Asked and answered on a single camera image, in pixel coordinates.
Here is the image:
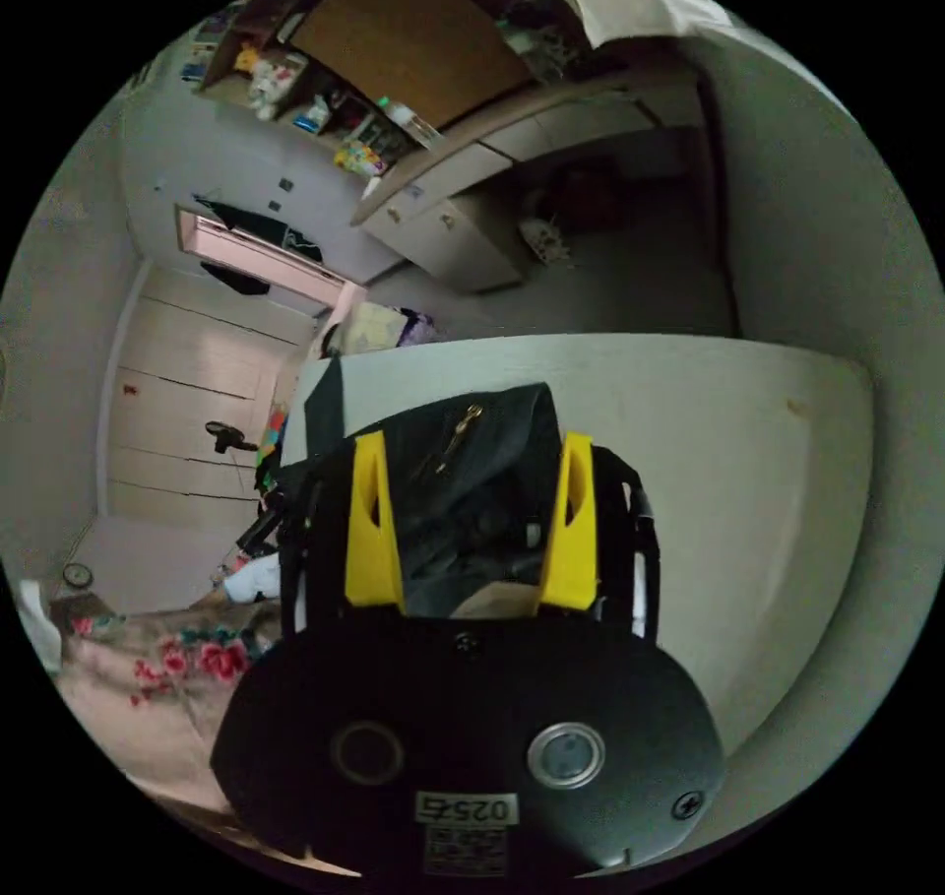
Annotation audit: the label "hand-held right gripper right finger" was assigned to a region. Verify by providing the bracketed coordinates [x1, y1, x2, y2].
[537, 430, 601, 610]

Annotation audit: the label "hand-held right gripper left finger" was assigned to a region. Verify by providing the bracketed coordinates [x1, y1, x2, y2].
[345, 432, 407, 609]

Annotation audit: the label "black pants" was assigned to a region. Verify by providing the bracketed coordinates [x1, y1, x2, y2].
[256, 359, 571, 620]

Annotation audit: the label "white flat board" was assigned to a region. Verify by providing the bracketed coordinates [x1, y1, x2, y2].
[279, 332, 875, 757]

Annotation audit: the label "black fan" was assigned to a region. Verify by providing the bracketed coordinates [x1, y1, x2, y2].
[204, 419, 261, 458]

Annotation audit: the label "pile of clothes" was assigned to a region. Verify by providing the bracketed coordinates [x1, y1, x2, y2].
[345, 300, 447, 352]

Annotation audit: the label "white wardrobe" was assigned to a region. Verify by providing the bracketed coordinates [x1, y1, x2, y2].
[96, 263, 315, 531]

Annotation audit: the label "bed with floral quilt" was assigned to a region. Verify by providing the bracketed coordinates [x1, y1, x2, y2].
[45, 590, 298, 841]

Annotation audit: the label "window with pink frame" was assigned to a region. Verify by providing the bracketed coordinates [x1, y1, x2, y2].
[173, 203, 364, 308]

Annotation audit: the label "wall shelf with items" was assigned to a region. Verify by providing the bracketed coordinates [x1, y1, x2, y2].
[180, 0, 535, 181]

